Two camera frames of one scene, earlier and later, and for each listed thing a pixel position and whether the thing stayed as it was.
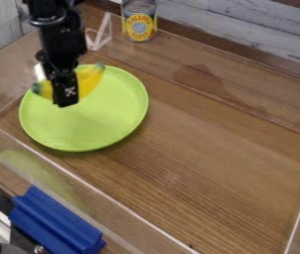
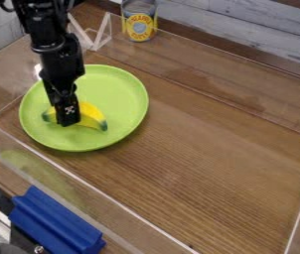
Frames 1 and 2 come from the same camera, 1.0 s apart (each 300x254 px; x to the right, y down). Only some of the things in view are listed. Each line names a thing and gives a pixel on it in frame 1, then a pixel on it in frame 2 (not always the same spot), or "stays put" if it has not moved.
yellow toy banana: (86, 77) → (90, 116)
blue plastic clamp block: (62, 230) stays put
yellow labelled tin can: (140, 17) stays put
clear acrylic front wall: (12, 168) stays put
